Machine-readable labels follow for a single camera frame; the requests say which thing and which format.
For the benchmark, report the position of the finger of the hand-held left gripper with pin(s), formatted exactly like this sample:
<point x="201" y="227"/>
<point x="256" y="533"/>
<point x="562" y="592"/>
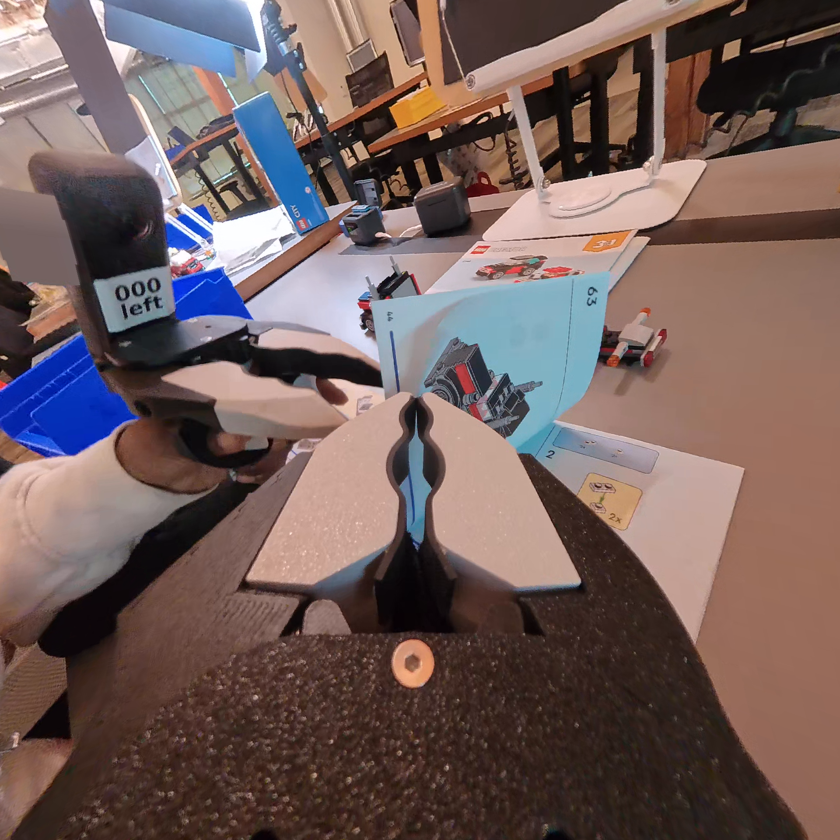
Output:
<point x="262" y="403"/>
<point x="308" y="341"/>

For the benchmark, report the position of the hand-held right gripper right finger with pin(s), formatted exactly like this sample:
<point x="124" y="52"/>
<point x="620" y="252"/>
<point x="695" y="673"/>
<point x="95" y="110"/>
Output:
<point x="499" y="512"/>

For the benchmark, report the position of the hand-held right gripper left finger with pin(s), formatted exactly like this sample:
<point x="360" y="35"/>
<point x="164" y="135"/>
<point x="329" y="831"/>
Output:
<point x="328" y="512"/>

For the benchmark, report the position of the lego instruction booklet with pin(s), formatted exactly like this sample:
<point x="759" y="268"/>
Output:
<point x="525" y="253"/>
<point x="525" y="341"/>

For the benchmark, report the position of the red lego vehicle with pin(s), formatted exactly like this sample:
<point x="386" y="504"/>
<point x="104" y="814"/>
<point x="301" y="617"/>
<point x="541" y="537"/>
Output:
<point x="187" y="264"/>

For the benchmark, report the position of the black and red lego truck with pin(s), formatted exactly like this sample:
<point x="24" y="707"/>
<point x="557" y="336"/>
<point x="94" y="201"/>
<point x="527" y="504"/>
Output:
<point x="394" y="289"/>

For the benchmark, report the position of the blue lego box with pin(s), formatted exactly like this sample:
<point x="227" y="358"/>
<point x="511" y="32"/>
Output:
<point x="275" y="157"/>

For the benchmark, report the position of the small white red lego plane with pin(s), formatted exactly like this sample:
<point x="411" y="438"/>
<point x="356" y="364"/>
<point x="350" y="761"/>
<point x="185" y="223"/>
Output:
<point x="633" y="338"/>

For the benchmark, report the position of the closed lego instruction booklet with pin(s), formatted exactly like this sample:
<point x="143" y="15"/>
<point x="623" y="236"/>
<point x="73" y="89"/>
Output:
<point x="525" y="253"/>

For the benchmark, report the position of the person's left hand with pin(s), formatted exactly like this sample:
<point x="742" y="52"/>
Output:
<point x="164" y="466"/>

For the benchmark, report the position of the blue plastic bin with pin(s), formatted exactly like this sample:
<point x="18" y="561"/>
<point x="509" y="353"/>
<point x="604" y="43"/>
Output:
<point x="210" y="295"/>
<point x="59" y="400"/>
<point x="187" y="226"/>

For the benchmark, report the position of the white paper sheets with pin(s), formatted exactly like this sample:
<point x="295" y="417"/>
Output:
<point x="253" y="236"/>

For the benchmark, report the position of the small black blue charger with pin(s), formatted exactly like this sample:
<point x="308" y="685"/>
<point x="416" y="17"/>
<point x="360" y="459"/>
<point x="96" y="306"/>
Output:
<point x="361" y="226"/>

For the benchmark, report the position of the grey desk mat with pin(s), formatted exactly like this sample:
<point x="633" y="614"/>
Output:
<point x="446" y="244"/>

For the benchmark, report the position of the dark grey cube device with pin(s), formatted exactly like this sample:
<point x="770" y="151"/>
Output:
<point x="441" y="207"/>

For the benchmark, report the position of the black tripod stand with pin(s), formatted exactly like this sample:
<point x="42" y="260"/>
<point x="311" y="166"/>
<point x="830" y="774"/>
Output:
<point x="308" y="98"/>

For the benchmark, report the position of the yellow box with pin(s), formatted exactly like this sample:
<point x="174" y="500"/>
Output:
<point x="417" y="108"/>

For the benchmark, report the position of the white stand with black panel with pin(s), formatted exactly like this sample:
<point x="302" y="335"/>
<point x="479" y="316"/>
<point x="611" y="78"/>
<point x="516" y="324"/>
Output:
<point x="590" y="203"/>

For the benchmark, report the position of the black office chair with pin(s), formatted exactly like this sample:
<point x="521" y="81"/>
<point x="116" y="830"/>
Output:
<point x="768" y="92"/>

